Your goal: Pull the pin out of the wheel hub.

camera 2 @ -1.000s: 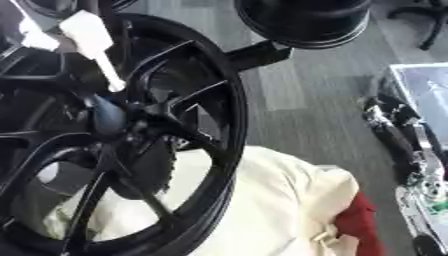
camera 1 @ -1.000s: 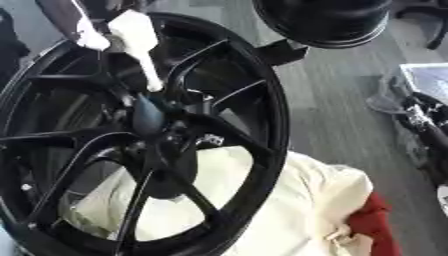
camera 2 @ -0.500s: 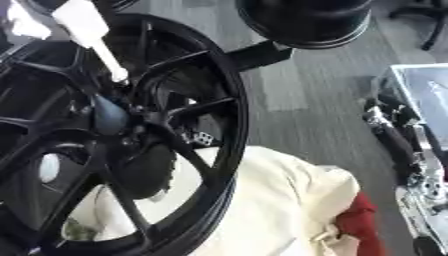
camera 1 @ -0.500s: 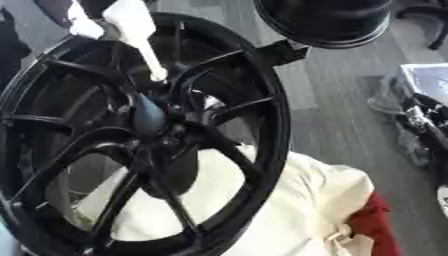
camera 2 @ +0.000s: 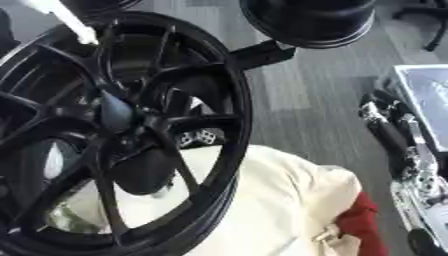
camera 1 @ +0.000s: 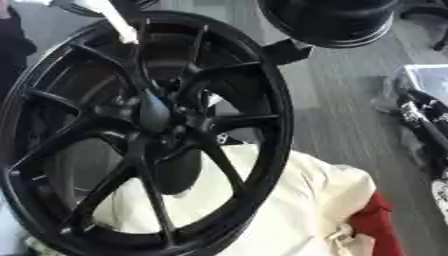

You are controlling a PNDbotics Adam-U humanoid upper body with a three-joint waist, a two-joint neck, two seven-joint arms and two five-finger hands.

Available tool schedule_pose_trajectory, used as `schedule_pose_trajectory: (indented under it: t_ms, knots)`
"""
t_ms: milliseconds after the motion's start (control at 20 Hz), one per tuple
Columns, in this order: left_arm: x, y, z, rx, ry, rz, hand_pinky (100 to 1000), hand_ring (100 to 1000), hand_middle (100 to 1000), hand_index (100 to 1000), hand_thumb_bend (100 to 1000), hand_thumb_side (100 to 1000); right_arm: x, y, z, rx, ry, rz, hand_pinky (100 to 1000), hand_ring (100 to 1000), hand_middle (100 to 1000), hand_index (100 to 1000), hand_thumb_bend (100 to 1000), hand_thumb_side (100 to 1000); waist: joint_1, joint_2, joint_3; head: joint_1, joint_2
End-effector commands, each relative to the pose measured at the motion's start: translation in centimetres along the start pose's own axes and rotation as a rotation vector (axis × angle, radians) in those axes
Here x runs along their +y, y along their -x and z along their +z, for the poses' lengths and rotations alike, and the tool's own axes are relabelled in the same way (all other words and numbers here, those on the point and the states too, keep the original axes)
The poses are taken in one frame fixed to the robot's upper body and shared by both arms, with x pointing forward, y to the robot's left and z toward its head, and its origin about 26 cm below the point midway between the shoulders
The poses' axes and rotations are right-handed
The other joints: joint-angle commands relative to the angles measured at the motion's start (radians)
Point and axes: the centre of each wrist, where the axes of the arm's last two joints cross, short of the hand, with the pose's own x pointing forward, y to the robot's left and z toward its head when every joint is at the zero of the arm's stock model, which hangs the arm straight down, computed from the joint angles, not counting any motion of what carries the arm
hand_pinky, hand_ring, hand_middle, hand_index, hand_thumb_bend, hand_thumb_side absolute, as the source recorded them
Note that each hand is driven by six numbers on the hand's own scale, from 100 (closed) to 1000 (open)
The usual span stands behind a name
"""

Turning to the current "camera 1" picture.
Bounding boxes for red cloth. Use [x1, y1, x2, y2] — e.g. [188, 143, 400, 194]
[348, 191, 406, 256]

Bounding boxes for cream cloth bag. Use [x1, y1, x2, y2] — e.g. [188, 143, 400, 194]
[91, 142, 378, 256]

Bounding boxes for black round wheel rim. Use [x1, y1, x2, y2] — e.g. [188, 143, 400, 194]
[253, 0, 403, 49]

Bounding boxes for white flat bar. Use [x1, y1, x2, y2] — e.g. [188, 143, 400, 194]
[50, 0, 142, 45]

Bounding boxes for black spoked wheel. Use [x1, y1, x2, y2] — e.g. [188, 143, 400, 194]
[0, 9, 296, 256]

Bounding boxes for grey-blue hub pin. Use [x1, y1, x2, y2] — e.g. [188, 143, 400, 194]
[138, 89, 174, 133]

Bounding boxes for black stand block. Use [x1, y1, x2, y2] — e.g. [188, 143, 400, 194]
[260, 37, 315, 66]

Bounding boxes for clear plastic box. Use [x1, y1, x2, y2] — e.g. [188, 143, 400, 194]
[400, 63, 448, 98]

